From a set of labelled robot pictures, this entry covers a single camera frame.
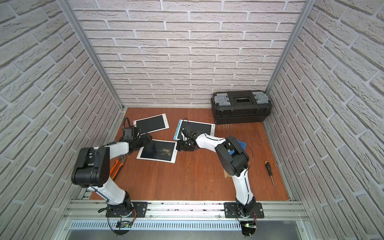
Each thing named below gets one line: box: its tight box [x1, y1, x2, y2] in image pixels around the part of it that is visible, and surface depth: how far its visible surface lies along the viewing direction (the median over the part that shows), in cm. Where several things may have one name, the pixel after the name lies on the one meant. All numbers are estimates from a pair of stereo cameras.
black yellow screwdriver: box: [264, 161, 276, 189], surface depth 89 cm
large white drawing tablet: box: [136, 139, 178, 164], surface depth 96 cm
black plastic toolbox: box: [210, 90, 272, 125], surface depth 102 cm
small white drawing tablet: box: [133, 113, 170, 135], surface depth 113 cm
